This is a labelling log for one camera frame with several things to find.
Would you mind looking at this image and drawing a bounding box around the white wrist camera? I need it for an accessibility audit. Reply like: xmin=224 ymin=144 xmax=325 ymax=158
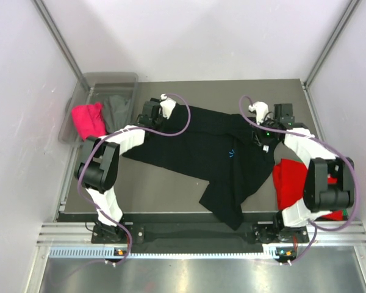
xmin=160 ymin=94 xmax=177 ymax=120
xmin=248 ymin=101 xmax=269 ymax=125

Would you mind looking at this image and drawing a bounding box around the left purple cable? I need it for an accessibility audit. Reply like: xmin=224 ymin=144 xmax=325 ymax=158
xmin=76 ymin=93 xmax=192 ymax=263

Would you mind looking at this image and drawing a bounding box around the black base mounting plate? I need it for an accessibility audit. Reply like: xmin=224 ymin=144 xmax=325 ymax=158
xmin=90 ymin=211 xmax=309 ymax=245

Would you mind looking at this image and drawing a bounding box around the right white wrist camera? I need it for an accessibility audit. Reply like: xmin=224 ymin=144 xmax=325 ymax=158
xmin=248 ymin=101 xmax=269 ymax=125

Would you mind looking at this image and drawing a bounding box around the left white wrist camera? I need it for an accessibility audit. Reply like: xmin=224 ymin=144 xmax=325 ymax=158
xmin=160 ymin=94 xmax=177 ymax=120

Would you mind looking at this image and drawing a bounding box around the grey plastic bin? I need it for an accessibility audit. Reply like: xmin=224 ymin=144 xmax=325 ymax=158
xmin=58 ymin=72 xmax=138 ymax=147

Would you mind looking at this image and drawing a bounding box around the green folded t shirt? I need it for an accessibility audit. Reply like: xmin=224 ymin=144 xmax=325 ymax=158
xmin=303 ymin=158 xmax=354 ymax=220

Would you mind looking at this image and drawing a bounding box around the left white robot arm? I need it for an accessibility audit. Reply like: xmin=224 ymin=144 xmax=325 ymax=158
xmin=74 ymin=94 xmax=176 ymax=242

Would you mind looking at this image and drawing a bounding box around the left aluminium frame post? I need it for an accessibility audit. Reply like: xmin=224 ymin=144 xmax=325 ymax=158
xmin=31 ymin=0 xmax=90 ymax=91

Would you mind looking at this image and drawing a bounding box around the grey slotted cable duct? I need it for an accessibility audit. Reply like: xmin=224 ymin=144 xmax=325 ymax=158
xmin=49 ymin=247 xmax=295 ymax=259

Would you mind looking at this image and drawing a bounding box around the black t shirt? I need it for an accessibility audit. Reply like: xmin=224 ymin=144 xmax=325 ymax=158
xmin=123 ymin=105 xmax=278 ymax=230

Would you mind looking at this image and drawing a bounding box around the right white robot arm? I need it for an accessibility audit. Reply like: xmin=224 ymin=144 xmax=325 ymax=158
xmin=248 ymin=102 xmax=359 ymax=242

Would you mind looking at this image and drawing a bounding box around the purple cable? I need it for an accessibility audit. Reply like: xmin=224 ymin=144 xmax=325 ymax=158
xmin=76 ymin=93 xmax=192 ymax=263
xmin=239 ymin=95 xmax=359 ymax=265

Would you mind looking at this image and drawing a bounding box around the pink t shirt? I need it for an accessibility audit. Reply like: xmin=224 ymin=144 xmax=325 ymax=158
xmin=71 ymin=102 xmax=107 ymax=140

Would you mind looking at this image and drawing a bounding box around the red folded t shirt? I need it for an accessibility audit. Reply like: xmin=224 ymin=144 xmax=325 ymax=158
xmin=273 ymin=159 xmax=333 ymax=227

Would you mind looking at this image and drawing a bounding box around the grey t shirt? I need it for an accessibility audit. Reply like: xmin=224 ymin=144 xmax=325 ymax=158
xmin=102 ymin=95 xmax=131 ymax=134

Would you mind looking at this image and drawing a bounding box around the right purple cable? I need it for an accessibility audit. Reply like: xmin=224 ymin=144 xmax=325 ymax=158
xmin=239 ymin=95 xmax=359 ymax=265

